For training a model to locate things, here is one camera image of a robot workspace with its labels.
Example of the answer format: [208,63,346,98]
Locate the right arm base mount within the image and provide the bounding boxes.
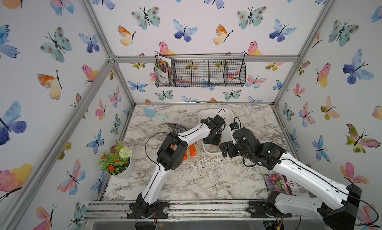
[245,191,292,218]

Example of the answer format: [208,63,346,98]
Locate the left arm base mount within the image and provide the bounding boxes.
[126,194,170,219]

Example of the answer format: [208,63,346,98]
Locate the flower seed packet on table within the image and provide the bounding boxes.
[263,173,300,195]

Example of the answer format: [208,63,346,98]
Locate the black wire wall basket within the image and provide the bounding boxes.
[154,53,246,88]

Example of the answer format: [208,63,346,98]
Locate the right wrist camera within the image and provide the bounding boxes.
[229,122,240,132]

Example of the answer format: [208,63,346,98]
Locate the white plastic storage tray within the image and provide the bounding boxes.
[199,108,234,156]

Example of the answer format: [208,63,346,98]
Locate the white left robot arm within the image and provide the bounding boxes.
[136,115,225,207]

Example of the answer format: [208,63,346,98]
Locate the plain wooden handle sickle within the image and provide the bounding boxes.
[166,123,188,134]

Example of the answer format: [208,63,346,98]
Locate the labelled wooden sickle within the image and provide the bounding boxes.
[209,145,219,153]

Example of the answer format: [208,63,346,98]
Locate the potted artificial flowers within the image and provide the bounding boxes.
[98,142,134,179]

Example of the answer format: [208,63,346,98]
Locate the flower seed packet in basket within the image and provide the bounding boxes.
[156,55,172,84]

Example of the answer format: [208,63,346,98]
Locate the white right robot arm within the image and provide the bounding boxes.
[219,122,362,230]

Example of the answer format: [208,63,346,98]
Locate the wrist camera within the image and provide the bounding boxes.
[212,115,225,132]
[229,122,240,132]

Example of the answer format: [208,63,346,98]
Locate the light blue plastic trowel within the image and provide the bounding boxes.
[144,109,168,120]

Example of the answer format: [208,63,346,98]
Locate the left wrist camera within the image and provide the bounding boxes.
[212,115,225,132]

